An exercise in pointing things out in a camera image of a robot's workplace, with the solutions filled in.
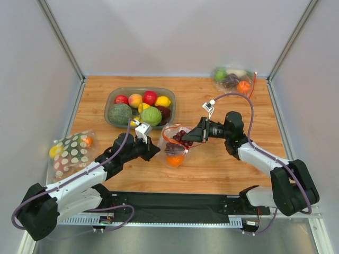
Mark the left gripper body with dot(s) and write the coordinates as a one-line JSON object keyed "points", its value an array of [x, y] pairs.
{"points": [[147, 148]]}

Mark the clear zip bag orange seal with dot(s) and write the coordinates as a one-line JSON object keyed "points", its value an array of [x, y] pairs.
{"points": [[166, 136]]}

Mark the fake purple grapes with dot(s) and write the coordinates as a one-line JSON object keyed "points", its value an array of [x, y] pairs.
{"points": [[178, 146]]}

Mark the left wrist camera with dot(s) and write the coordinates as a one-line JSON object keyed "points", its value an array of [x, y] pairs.
{"points": [[142, 131]]}

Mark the fake red pomegranate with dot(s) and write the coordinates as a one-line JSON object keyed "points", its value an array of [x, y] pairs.
{"points": [[149, 97]]}

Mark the zip bag with food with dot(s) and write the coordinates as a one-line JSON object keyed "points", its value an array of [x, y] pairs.
{"points": [[234, 80], [71, 154]]}

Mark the fake yellow banana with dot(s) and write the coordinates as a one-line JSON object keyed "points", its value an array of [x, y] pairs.
{"points": [[136, 121]]}

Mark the left zip bag with food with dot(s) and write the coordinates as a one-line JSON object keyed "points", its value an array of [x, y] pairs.
{"points": [[71, 154]]}

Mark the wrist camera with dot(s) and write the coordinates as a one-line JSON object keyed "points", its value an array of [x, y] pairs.
{"points": [[209, 108], [142, 131]]}

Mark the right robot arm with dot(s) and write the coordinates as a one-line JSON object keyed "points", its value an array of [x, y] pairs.
{"points": [[292, 188]]}

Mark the fake orange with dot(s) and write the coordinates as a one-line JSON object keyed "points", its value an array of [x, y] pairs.
{"points": [[175, 161]]}

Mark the fake yellow lemon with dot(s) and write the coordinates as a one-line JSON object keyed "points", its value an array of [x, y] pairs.
{"points": [[163, 101]]}

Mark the grey plastic fruit bowl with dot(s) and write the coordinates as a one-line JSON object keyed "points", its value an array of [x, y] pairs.
{"points": [[127, 91]]}

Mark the fake peach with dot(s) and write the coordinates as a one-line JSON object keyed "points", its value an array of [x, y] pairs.
{"points": [[135, 100]]}

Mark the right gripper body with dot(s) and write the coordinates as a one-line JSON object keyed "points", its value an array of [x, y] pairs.
{"points": [[206, 131]]}

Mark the far zip bag with food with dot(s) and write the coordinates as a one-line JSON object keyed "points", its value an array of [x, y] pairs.
{"points": [[234, 80]]}

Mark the fake dark red apple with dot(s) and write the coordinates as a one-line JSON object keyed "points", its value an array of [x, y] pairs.
{"points": [[165, 112]]}

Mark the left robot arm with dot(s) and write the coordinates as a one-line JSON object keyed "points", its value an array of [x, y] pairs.
{"points": [[44, 207]]}

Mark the fake yellow pepper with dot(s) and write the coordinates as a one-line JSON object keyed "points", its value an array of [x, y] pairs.
{"points": [[142, 106]]}

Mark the fake green melon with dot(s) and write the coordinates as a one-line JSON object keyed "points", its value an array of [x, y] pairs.
{"points": [[119, 114]]}

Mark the fake green cabbage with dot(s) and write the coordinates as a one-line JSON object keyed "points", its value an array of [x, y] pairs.
{"points": [[151, 116]]}

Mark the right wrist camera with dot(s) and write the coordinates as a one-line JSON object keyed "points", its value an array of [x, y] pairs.
{"points": [[209, 108]]}

